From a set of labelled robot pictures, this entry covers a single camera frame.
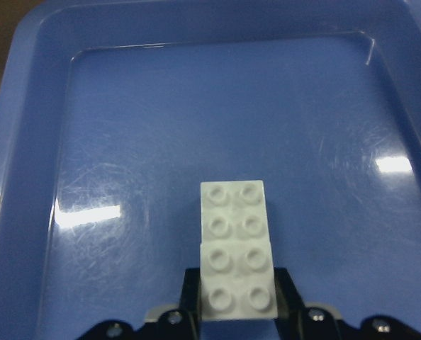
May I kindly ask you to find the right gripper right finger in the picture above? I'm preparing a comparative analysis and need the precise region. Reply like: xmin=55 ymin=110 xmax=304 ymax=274
xmin=274 ymin=268 xmax=421 ymax=339

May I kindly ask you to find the blue plastic tray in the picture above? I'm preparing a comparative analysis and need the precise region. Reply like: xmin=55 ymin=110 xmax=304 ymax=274
xmin=0 ymin=1 xmax=421 ymax=339

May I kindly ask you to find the white building block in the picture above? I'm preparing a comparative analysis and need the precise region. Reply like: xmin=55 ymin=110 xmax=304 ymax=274
xmin=200 ymin=180 xmax=270 ymax=244
xmin=200 ymin=240 xmax=278 ymax=322

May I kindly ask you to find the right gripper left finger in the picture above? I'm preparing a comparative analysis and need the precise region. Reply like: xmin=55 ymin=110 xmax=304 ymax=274
xmin=79 ymin=268 xmax=202 ymax=339

